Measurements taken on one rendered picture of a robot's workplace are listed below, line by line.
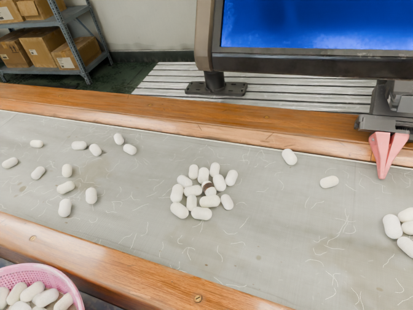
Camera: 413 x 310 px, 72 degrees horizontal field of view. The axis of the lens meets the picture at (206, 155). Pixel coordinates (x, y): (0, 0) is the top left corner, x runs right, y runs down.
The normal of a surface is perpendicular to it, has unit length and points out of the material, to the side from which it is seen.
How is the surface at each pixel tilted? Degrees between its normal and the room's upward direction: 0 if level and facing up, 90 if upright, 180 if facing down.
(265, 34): 58
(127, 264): 0
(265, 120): 0
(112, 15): 90
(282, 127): 0
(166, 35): 89
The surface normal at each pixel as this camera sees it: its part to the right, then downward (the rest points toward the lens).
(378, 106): -0.34, -0.11
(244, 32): -0.38, 0.18
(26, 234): -0.14, -0.73
